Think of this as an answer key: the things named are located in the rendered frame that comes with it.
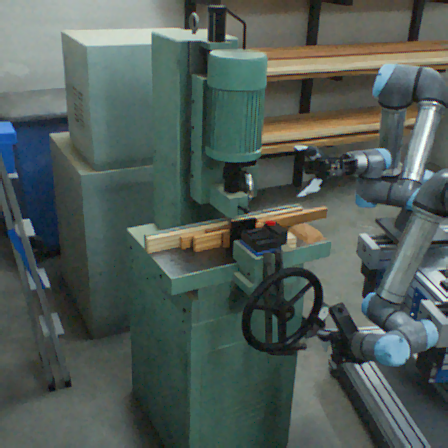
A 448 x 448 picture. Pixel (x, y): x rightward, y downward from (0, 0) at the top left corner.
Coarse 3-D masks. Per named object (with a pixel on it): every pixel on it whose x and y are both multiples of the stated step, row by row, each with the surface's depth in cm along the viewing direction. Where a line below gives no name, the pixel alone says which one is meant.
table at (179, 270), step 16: (160, 256) 184; (176, 256) 184; (192, 256) 185; (208, 256) 185; (224, 256) 185; (304, 256) 195; (320, 256) 199; (160, 272) 179; (176, 272) 175; (192, 272) 175; (208, 272) 178; (224, 272) 181; (240, 272) 182; (176, 288) 174; (192, 288) 177
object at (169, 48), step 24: (168, 48) 186; (168, 72) 190; (168, 96) 193; (168, 120) 197; (168, 144) 201; (168, 168) 204; (168, 192) 208; (168, 216) 213; (192, 216) 209; (216, 216) 214
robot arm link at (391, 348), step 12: (372, 336) 152; (384, 336) 148; (396, 336) 147; (360, 348) 153; (372, 348) 149; (384, 348) 145; (396, 348) 145; (408, 348) 146; (372, 360) 151; (384, 360) 146; (396, 360) 145
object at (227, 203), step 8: (216, 184) 195; (216, 192) 192; (224, 192) 189; (240, 192) 190; (216, 200) 193; (224, 200) 188; (232, 200) 185; (240, 200) 187; (224, 208) 189; (232, 208) 187; (232, 216) 188
